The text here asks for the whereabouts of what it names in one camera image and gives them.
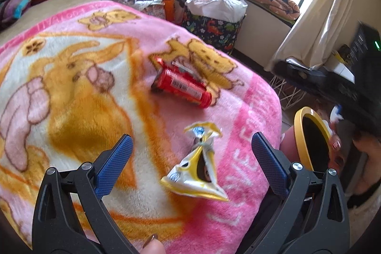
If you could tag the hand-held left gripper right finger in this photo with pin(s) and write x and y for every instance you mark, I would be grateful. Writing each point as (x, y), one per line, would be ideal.
(268, 164)

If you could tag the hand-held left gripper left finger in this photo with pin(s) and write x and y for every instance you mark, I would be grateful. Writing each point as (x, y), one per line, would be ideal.
(116, 164)

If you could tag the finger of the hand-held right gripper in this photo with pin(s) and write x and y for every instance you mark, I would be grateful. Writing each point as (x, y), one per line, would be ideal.
(297, 72)

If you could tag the white and blue wrapper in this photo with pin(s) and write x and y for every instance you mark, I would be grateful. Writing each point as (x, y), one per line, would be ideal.
(337, 115)

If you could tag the pink bin with yellow rim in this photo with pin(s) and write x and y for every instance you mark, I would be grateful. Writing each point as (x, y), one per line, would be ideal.
(297, 123)

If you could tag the yellow and white wrapper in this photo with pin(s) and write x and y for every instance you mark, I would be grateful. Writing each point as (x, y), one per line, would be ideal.
(190, 161)

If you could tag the person's right hand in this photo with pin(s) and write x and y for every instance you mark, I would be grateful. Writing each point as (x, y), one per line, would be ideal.
(337, 149)

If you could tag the person's left hand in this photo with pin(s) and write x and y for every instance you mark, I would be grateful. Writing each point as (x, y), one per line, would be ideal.
(153, 246)

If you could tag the white desk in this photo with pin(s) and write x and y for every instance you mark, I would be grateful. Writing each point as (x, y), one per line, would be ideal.
(340, 69)

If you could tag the yellow and black box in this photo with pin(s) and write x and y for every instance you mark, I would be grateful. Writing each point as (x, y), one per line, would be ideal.
(342, 53)

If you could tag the pink cartoon printed blanket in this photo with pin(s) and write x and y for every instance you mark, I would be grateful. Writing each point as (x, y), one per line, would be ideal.
(74, 111)

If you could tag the orange and black blanket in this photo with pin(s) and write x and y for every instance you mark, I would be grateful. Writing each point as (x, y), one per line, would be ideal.
(276, 2)

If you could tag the cream curtain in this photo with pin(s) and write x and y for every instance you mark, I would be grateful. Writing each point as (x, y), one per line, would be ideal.
(324, 4)

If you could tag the dinosaur print fabric bag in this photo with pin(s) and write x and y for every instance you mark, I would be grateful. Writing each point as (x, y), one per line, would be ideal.
(217, 32)

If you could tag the white plastic bag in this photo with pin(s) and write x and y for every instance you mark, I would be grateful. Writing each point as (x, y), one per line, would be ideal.
(220, 8)

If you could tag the red rolled snack wrapper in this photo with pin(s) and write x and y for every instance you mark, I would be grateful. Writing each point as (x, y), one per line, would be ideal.
(181, 87)

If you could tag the orange bag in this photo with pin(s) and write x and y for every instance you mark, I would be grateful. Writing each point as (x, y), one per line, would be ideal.
(169, 5)

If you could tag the beige bed sheet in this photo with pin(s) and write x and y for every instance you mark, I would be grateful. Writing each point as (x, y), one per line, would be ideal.
(50, 7)

